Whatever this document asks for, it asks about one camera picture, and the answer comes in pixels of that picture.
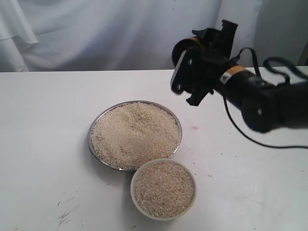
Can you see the white backdrop cloth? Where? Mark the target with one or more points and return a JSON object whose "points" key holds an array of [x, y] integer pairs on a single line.
{"points": [[85, 35]]}

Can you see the brown wooden cup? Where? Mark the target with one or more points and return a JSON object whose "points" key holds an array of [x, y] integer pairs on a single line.
{"points": [[183, 45]]}

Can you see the white bowl of rice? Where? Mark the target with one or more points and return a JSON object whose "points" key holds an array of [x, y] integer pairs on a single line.
{"points": [[163, 190]]}

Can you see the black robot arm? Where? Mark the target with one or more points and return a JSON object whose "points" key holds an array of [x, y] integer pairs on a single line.
{"points": [[264, 106]]}

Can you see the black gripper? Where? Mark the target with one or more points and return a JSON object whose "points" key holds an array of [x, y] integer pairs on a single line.
{"points": [[217, 45]]}

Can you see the steel plate of rice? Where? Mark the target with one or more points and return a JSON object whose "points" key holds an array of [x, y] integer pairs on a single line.
{"points": [[129, 134]]}

